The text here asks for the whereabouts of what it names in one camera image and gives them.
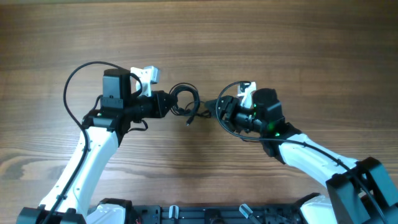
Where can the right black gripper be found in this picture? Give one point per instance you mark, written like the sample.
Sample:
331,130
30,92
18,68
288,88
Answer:
229,101

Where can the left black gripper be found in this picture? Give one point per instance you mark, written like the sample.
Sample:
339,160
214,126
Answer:
160,109

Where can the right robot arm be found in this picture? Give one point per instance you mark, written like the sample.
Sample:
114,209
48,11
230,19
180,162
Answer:
358,191

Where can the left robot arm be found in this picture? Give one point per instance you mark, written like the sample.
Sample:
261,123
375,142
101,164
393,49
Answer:
127,98

